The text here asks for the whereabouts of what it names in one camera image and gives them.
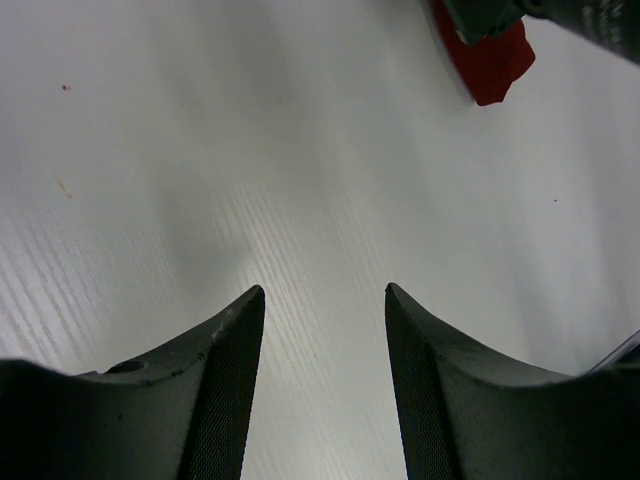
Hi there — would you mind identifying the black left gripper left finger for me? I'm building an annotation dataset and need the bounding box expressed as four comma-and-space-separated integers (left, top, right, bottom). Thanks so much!
1, 286, 265, 479

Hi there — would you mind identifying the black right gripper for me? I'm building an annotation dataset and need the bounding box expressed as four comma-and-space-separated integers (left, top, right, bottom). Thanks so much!
444, 0, 639, 65

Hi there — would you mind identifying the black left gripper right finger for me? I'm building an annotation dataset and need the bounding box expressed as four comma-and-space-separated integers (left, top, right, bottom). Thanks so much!
385, 284, 639, 479

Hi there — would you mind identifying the dark red cloth napkin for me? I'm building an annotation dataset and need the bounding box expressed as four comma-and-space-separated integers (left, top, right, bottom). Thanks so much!
430, 1, 536, 107

